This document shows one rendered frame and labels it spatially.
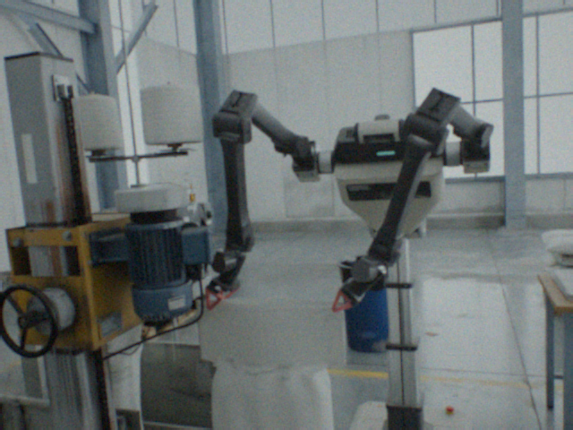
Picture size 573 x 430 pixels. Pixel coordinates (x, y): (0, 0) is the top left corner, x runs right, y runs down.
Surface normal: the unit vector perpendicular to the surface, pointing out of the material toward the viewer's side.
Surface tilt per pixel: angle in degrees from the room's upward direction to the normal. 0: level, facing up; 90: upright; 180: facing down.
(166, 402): 90
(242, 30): 90
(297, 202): 90
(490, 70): 90
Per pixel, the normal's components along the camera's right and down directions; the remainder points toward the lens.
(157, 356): -0.31, 0.14
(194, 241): 0.11, 0.11
